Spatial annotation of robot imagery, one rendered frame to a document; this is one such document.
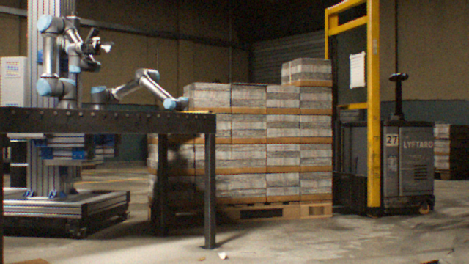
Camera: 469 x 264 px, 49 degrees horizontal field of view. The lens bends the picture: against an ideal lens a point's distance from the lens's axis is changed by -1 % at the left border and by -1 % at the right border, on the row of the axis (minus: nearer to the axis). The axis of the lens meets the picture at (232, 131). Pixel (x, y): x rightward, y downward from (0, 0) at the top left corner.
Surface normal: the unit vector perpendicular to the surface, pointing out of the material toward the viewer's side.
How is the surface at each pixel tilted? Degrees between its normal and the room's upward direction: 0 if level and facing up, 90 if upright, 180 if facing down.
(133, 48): 90
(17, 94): 90
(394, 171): 90
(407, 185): 90
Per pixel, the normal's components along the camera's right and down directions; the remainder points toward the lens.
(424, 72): -0.75, 0.00
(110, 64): 0.66, 0.00
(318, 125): 0.34, -0.01
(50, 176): -0.18, 0.00
